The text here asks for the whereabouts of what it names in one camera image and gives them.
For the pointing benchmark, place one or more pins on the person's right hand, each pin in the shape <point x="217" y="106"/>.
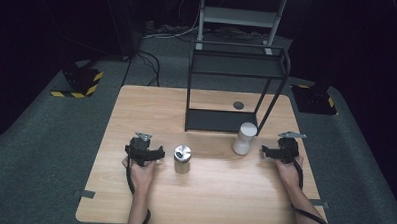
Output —
<point x="288" y="175"/>

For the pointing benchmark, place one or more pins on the black base with striped tape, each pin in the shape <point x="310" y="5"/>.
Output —
<point x="312" y="101"/>
<point x="82" y="81"/>

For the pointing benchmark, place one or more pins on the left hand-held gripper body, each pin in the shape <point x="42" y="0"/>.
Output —
<point x="140" y="150"/>

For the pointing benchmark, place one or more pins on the glass jar with metal lid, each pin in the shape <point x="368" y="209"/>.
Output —
<point x="182" y="158"/>

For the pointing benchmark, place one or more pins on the dark round table grommet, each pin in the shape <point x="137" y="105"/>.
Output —
<point x="238" y="105"/>

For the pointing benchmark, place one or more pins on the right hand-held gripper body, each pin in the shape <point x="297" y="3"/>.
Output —
<point x="288" y="146"/>

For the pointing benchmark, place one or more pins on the white cylindrical canister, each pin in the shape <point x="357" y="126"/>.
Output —
<point x="245" y="139"/>

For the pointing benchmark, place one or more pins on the person's left hand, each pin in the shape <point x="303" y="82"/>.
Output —
<point x="140" y="176"/>

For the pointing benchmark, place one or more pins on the white metal stand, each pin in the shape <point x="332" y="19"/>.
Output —
<point x="238" y="16"/>

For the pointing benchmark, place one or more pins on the black metal shelf rack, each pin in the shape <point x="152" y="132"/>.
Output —
<point x="219" y="121"/>

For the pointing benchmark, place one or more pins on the dark cabinet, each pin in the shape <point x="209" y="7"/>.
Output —
<point x="126" y="22"/>

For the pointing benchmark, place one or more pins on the grey tape tab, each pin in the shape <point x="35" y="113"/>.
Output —
<point x="321" y="203"/>
<point x="85" y="194"/>

